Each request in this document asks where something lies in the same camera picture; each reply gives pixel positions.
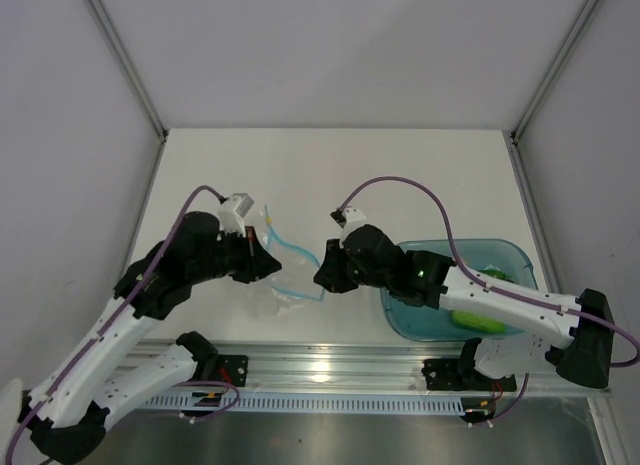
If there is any right frame post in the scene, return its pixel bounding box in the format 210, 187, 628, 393
510, 0, 605, 146

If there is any white slotted cable duct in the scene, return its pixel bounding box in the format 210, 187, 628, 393
142, 391, 465, 417

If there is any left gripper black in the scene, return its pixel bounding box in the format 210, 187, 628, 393
189, 225, 282, 284

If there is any clear zip top bag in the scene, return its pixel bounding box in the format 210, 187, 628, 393
251, 203, 325, 317

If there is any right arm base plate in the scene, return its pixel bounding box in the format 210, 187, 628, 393
421, 358, 517, 392

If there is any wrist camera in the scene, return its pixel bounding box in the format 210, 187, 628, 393
330, 206, 368, 242
218, 193, 254, 237

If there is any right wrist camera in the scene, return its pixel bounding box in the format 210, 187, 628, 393
330, 206, 368, 242

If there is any teal plastic tray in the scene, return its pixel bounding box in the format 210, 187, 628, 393
380, 239, 537, 342

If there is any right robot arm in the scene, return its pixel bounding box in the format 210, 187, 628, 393
313, 224, 613, 389

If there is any aluminium rail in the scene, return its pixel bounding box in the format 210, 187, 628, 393
124, 338, 614, 399

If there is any left frame post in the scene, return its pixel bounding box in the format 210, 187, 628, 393
83, 0, 168, 142

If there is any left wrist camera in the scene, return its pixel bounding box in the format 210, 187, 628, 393
218, 193, 254, 237

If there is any green chili pepper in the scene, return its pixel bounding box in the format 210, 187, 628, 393
479, 267, 514, 283

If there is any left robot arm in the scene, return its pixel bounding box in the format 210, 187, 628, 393
20, 212, 282, 464

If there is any frame post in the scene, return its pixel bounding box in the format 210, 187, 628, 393
510, 0, 605, 146
83, 0, 168, 142

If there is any green cucumber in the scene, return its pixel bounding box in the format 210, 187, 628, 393
450, 310, 506, 334

